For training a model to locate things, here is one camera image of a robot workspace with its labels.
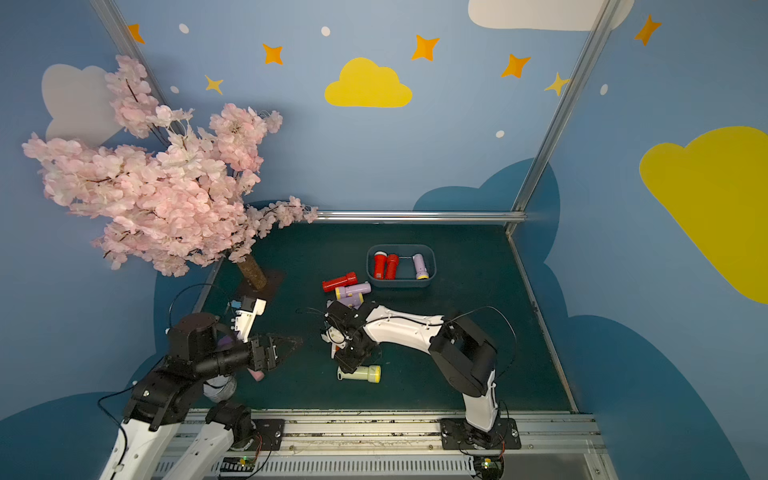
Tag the red flashlight upper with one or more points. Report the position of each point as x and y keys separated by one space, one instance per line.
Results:
x=343 y=281

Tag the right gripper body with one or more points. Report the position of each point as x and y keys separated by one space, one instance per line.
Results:
x=342 y=335

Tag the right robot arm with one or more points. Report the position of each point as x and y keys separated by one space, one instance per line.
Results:
x=461 y=350

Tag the red flashlight white head top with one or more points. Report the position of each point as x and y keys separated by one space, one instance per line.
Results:
x=380 y=265

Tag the purple pink spatula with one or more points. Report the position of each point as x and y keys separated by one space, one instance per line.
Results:
x=257 y=375

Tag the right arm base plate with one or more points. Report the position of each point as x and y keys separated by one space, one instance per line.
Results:
x=458 y=434

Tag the cream yellow flashlight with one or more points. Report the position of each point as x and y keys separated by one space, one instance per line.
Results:
x=371 y=374

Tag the silver tin can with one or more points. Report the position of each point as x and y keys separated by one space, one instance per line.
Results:
x=220 y=388

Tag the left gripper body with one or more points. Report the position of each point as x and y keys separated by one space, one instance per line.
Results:
x=264 y=352

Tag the purple flashlight bottom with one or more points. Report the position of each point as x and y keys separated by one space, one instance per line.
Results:
x=421 y=271

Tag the purple flashlight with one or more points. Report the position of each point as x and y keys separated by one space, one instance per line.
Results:
x=353 y=290
x=352 y=302
x=421 y=271

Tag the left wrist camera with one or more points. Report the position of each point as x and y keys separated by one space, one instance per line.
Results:
x=245 y=312

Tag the clear blue storage box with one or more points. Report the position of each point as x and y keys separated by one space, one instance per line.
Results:
x=405 y=278

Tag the pink cherry blossom tree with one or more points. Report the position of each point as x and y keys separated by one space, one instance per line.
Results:
x=182 y=206

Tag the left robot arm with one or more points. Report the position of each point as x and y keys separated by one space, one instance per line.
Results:
x=160 y=402

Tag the large red flashlight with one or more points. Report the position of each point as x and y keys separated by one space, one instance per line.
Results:
x=392 y=266

